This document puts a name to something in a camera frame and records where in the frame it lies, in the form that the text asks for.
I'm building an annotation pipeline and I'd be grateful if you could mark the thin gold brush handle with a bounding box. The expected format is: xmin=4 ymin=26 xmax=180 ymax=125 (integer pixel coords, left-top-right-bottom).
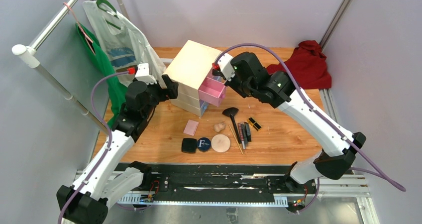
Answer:
xmin=229 ymin=125 xmax=244 ymax=155

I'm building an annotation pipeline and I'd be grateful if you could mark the white plastic bag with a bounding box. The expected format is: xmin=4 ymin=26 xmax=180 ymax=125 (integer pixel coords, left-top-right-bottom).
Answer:
xmin=83 ymin=0 xmax=166 ymax=87

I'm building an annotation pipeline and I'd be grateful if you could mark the green cloth bag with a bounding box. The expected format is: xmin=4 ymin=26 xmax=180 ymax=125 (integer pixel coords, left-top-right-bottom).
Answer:
xmin=75 ymin=24 xmax=127 ymax=128

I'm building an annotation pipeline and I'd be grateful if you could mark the black fan makeup brush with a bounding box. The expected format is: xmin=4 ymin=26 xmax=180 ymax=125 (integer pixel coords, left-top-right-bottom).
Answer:
xmin=222 ymin=107 xmax=241 ymax=144

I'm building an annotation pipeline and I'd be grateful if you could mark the aluminium frame rail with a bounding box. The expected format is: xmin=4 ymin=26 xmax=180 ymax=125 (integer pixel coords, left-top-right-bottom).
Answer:
xmin=320 ymin=89 xmax=370 ymax=197

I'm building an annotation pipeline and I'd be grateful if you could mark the pink square pad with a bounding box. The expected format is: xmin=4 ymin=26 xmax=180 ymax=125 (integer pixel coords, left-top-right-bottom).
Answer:
xmin=183 ymin=119 xmax=199 ymax=136

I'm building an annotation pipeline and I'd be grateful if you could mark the black gold lipstick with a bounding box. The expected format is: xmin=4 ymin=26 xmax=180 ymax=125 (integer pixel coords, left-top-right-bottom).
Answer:
xmin=247 ymin=117 xmax=262 ymax=131

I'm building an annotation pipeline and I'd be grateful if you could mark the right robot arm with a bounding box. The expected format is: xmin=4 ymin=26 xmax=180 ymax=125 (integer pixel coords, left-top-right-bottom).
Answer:
xmin=213 ymin=52 xmax=366 ymax=193

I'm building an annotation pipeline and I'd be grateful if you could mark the metal clothes rack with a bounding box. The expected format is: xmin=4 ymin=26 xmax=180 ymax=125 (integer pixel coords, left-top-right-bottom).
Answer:
xmin=11 ymin=0 xmax=126 ymax=137

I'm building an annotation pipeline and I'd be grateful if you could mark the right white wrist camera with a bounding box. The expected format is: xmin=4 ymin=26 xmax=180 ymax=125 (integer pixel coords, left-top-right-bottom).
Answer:
xmin=212 ymin=53 xmax=235 ymax=81

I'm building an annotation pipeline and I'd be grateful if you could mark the round beige powder puff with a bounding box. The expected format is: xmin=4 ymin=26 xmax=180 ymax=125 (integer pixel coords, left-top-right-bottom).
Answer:
xmin=211 ymin=134 xmax=231 ymax=153

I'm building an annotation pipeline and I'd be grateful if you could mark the black mascara tube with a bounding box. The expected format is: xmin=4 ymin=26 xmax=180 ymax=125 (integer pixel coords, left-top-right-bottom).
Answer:
xmin=240 ymin=122 xmax=248 ymax=147

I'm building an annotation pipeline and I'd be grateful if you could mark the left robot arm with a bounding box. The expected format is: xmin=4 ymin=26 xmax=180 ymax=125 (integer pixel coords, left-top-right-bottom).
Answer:
xmin=56 ymin=75 xmax=179 ymax=224

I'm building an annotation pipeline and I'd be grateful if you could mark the green clothes hanger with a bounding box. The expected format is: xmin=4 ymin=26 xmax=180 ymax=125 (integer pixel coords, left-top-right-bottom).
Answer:
xmin=96 ymin=0 xmax=121 ymax=30

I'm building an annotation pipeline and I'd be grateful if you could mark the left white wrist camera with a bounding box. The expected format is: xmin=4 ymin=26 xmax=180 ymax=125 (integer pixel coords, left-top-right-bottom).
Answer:
xmin=135 ymin=63 xmax=158 ymax=85

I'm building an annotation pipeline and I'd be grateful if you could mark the round navy compact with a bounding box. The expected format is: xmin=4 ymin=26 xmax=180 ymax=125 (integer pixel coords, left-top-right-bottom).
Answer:
xmin=197 ymin=137 xmax=211 ymax=152

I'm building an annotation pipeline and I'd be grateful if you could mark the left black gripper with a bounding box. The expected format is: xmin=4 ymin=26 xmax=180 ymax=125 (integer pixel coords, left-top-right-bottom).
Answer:
xmin=142 ymin=74 xmax=178 ymax=118

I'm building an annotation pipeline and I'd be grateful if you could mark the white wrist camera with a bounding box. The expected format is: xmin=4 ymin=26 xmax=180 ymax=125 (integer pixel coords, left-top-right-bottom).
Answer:
xmin=135 ymin=63 xmax=158 ymax=85
xmin=212 ymin=53 xmax=235 ymax=81

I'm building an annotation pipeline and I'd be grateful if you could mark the pink clothes hanger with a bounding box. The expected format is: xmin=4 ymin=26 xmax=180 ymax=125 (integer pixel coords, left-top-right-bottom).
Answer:
xmin=63 ymin=2 xmax=96 ymax=55

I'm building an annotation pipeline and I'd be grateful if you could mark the black lipstick tube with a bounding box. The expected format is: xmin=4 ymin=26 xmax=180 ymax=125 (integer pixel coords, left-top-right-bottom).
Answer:
xmin=244 ymin=122 xmax=252 ymax=142

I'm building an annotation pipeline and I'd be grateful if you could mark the black square compact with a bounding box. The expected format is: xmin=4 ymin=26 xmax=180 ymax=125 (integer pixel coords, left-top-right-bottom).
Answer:
xmin=181 ymin=138 xmax=197 ymax=154

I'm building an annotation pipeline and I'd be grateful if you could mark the white mini drawer cabinet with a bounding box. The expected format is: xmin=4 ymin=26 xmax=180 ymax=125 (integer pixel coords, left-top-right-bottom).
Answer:
xmin=164 ymin=40 xmax=221 ymax=116

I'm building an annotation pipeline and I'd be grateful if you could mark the silver maroon mascara tube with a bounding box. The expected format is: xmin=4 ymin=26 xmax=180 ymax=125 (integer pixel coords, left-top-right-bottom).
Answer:
xmin=237 ymin=122 xmax=246 ymax=150

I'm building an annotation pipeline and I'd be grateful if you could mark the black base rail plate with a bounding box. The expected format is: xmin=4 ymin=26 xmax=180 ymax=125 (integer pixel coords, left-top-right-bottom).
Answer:
xmin=133 ymin=164 xmax=316 ymax=204

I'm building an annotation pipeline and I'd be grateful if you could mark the red cloth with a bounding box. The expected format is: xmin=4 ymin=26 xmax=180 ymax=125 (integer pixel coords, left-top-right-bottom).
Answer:
xmin=285 ymin=40 xmax=332 ymax=90

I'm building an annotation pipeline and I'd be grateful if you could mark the beige makeup sponge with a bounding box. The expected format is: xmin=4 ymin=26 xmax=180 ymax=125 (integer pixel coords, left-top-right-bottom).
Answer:
xmin=213 ymin=122 xmax=226 ymax=133

